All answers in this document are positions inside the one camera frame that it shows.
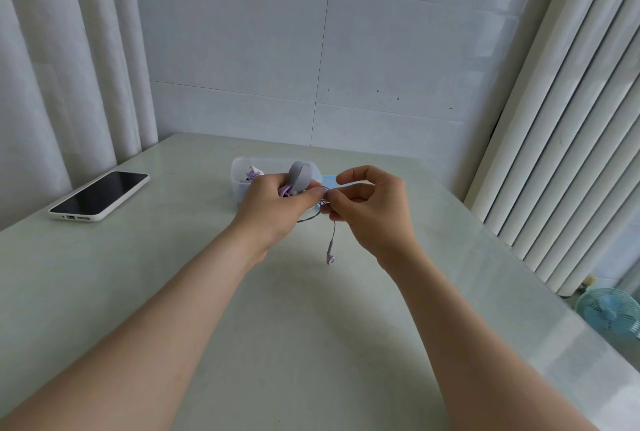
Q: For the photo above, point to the person's left hand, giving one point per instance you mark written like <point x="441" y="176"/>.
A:
<point x="267" y="210"/>

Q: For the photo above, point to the person's right hand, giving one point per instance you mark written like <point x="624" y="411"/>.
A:
<point x="382" y="218"/>

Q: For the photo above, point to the person's left thumb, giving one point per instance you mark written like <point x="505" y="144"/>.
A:
<point x="309" y="197"/>

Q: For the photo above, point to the person's right thumb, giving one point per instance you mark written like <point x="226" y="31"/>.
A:
<point x="350" y="194"/>

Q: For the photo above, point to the person's left forearm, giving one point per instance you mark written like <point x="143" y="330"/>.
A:
<point x="140" y="330"/>

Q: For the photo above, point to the person's right forearm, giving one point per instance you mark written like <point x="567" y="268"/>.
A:
<point x="475" y="345"/>

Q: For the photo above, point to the light blue box lid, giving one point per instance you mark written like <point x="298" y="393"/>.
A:
<point x="330" y="181"/>

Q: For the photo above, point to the clear plastic storage box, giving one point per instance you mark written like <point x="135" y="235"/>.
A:
<point x="272" y="167"/>

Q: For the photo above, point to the white and purple charger plug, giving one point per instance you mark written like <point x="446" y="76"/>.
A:
<point x="253" y="174"/>

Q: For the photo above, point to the smartphone in white case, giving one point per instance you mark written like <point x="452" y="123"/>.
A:
<point x="100" y="194"/>

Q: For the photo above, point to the light blue desk fan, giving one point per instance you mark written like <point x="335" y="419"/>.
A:
<point x="610" y="314"/>

